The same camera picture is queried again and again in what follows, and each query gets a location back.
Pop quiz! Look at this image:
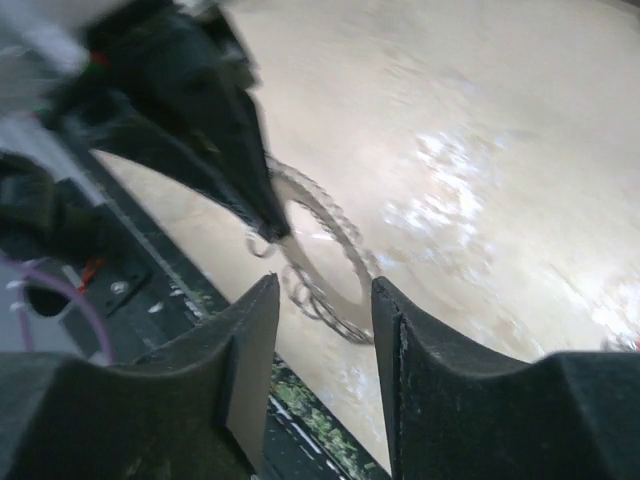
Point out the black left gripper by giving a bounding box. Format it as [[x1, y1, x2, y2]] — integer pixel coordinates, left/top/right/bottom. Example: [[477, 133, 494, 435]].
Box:
[[36, 1, 291, 238]]

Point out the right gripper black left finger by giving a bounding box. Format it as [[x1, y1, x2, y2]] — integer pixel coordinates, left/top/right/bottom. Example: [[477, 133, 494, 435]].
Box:
[[1, 274, 279, 479]]

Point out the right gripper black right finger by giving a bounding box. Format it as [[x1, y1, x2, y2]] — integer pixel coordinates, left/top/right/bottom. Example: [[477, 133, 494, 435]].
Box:
[[371, 277, 639, 479]]

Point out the silver key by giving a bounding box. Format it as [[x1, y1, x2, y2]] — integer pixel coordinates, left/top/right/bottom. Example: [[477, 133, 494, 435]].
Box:
[[601, 335, 629, 352]]

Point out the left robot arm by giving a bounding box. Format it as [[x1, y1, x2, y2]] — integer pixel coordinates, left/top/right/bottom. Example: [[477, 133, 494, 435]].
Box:
[[1, 1, 291, 243]]

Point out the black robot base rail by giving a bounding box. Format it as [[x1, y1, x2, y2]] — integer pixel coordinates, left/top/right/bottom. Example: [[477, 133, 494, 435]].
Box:
[[0, 124, 391, 480]]

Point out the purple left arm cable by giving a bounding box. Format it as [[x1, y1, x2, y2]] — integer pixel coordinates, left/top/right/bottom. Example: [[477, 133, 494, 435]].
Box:
[[0, 249, 116, 366]]

